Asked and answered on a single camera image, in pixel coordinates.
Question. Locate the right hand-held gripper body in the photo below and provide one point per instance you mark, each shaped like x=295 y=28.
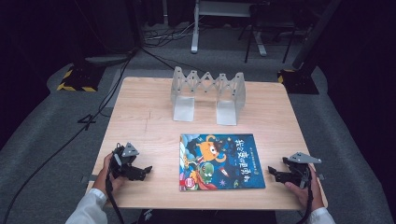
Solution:
x=299 y=172

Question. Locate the person's dark lap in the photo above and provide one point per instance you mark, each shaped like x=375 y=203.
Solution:
x=205 y=217

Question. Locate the white desk frame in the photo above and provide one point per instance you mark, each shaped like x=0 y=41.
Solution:
x=195 y=31

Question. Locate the stand base with striped edge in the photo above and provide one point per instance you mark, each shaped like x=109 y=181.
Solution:
x=299 y=81
x=79 y=77

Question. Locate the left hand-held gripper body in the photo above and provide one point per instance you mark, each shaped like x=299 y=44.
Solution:
x=123 y=163

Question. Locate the colourful children's picture book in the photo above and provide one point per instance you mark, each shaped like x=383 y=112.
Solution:
x=218 y=161

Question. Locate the person's left hand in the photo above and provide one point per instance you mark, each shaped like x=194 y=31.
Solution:
x=104 y=182

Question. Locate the black metal chair frame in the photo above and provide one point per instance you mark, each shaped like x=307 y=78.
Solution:
x=274 y=21

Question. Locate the translucent expandable book rack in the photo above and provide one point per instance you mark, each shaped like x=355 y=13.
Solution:
x=183 y=105

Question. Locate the dark slanted stand post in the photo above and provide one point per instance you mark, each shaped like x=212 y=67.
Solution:
x=314 y=34

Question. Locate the person's right hand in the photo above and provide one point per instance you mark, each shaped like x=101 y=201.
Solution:
x=313 y=197

